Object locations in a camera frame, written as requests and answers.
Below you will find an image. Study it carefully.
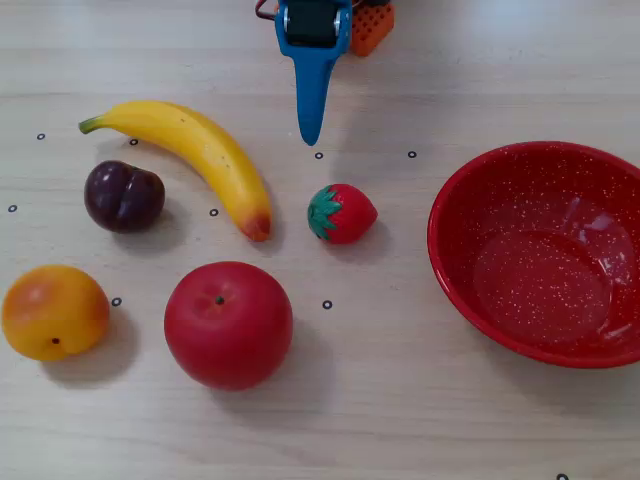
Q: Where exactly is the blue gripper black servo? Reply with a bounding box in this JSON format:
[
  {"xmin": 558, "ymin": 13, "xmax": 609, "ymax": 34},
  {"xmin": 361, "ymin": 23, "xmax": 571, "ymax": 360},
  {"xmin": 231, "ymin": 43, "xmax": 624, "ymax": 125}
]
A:
[{"xmin": 273, "ymin": 0, "xmax": 354, "ymax": 147}]

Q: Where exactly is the dark purple plum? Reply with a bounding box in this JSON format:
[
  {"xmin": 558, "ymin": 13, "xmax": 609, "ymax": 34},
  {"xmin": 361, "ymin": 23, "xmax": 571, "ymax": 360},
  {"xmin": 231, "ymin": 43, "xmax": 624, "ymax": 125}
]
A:
[{"xmin": 83, "ymin": 159, "xmax": 166, "ymax": 234}]

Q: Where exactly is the red speckled bowl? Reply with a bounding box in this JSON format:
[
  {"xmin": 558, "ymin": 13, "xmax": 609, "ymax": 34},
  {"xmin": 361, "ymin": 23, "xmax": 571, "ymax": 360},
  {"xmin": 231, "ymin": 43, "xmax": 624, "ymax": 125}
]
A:
[{"xmin": 426, "ymin": 140, "xmax": 640, "ymax": 370}]

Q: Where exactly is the yellow banana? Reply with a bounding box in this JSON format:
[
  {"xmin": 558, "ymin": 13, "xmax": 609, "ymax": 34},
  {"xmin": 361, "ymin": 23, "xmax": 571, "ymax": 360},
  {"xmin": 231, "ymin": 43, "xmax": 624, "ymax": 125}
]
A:
[{"xmin": 78, "ymin": 99, "xmax": 273, "ymax": 243}]

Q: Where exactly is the red strawberry with green leaves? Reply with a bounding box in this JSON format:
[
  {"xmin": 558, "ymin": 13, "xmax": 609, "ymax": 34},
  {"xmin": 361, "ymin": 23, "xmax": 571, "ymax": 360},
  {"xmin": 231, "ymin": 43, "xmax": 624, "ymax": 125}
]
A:
[{"xmin": 306, "ymin": 183, "xmax": 379, "ymax": 246}]

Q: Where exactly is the red apple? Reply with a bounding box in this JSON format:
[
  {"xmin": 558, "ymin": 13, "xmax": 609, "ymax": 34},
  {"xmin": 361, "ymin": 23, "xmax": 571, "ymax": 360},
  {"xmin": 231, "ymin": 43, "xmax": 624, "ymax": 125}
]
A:
[{"xmin": 163, "ymin": 260, "xmax": 295, "ymax": 392}]

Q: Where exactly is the orange yellow peach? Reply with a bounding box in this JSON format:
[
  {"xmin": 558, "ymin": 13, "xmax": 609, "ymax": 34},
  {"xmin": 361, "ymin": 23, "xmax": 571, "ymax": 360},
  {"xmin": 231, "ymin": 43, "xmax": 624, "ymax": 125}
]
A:
[{"xmin": 1, "ymin": 264, "xmax": 111, "ymax": 363}]

